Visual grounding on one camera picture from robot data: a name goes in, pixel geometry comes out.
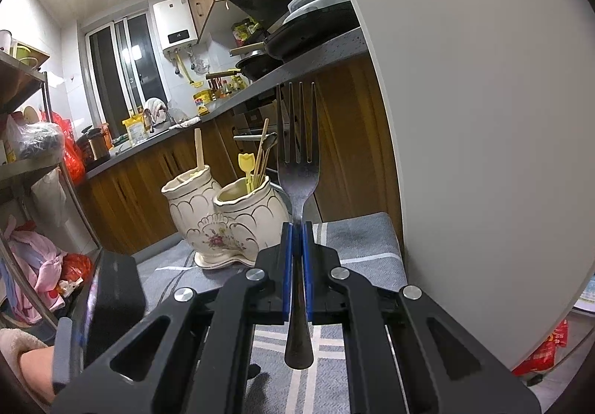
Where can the grey plaid table cloth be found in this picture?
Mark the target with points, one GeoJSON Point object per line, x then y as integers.
{"type": "Point", "coordinates": [366, 245]}

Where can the pink cloth bag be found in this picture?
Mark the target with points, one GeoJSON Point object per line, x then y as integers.
{"type": "Point", "coordinates": [41, 262]}

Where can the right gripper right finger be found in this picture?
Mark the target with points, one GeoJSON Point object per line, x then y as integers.
{"type": "Point", "coordinates": [406, 354]}

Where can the cream ceramic utensil holder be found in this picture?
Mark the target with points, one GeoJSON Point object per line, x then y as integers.
{"type": "Point", "coordinates": [225, 224]}

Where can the grey kitchen countertop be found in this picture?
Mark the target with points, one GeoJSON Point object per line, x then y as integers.
{"type": "Point", "coordinates": [343, 47]}

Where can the kitchen window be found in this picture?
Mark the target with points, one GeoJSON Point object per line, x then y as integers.
{"type": "Point", "coordinates": [123, 70]}

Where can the person left hand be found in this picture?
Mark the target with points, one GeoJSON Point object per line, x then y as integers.
{"type": "Point", "coordinates": [36, 370]}

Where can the yellow oil bottle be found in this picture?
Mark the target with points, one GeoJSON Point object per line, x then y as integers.
{"type": "Point", "coordinates": [203, 101]}

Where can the black wok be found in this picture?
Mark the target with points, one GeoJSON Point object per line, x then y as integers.
{"type": "Point", "coordinates": [257, 64]}

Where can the small steel spoon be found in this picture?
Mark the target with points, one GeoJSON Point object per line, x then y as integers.
{"type": "Point", "coordinates": [267, 145]}

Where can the wooden chopstick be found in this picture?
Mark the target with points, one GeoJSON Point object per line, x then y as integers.
{"type": "Point", "coordinates": [255, 174]}
{"type": "Point", "coordinates": [198, 146]}

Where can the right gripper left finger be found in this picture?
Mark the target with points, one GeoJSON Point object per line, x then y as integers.
{"type": "Point", "coordinates": [192, 353]}

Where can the large black lidded pan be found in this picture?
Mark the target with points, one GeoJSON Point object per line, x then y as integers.
{"type": "Point", "coordinates": [309, 24]}

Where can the white water heater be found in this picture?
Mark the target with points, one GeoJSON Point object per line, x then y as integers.
{"type": "Point", "coordinates": [175, 25]}

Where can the red plastic bag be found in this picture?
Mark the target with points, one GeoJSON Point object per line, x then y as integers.
{"type": "Point", "coordinates": [72, 154]}

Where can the silver steel fork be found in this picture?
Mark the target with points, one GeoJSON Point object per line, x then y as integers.
{"type": "Point", "coordinates": [298, 350]}

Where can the dark thermos jar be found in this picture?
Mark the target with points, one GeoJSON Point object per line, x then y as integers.
{"type": "Point", "coordinates": [93, 147]}

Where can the wooden lower cabinets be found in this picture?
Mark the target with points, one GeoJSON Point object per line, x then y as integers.
{"type": "Point", "coordinates": [122, 199]}

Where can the metal storage shelf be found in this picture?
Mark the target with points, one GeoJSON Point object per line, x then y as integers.
{"type": "Point", "coordinates": [22, 82]}

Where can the yellow food package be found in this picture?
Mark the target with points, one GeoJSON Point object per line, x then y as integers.
{"type": "Point", "coordinates": [135, 129]}

